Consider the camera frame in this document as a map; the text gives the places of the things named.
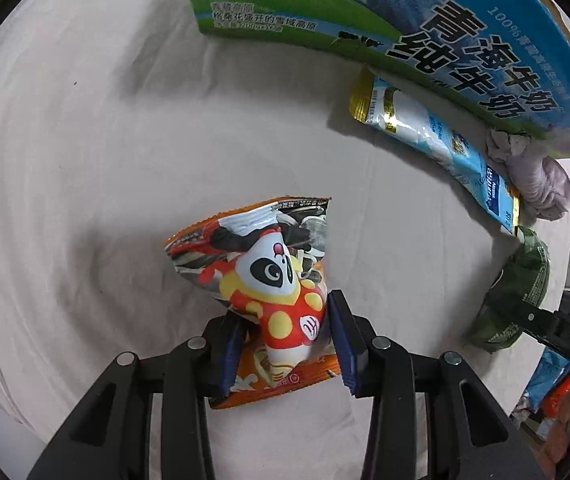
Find orange package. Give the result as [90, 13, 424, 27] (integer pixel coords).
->
[542, 377, 570, 461]

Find beige table cloth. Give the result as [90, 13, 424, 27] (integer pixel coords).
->
[0, 0, 570, 480]

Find blue green milk carton box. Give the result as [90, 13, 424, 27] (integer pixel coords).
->
[177, 0, 570, 157]

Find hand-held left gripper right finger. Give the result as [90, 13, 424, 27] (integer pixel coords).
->
[326, 289, 546, 480]

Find blue bag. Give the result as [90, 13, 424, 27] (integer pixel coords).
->
[524, 290, 570, 411]

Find lavender cloth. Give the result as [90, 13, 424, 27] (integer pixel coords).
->
[485, 129, 570, 221]

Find blue white milk powder packet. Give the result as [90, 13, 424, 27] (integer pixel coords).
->
[349, 64, 522, 235]

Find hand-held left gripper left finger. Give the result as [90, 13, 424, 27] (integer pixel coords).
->
[28, 314, 249, 480]

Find orange panda snack bag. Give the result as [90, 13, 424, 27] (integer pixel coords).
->
[164, 196, 342, 410]

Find green snack packet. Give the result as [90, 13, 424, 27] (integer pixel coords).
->
[467, 226, 550, 354]

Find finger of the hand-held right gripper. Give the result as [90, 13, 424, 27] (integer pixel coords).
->
[494, 270, 563, 345]

